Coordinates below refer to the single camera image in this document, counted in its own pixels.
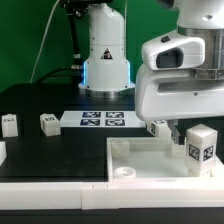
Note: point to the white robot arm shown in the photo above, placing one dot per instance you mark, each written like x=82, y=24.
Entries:
x=107, y=72

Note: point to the white U-shaped obstacle fence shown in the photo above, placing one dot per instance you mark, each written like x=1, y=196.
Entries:
x=101, y=195

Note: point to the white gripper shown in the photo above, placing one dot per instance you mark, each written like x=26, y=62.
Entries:
x=174, y=94

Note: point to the white marker sheet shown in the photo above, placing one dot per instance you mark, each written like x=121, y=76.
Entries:
x=101, y=119

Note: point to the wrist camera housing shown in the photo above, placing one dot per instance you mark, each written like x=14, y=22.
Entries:
x=173, y=51

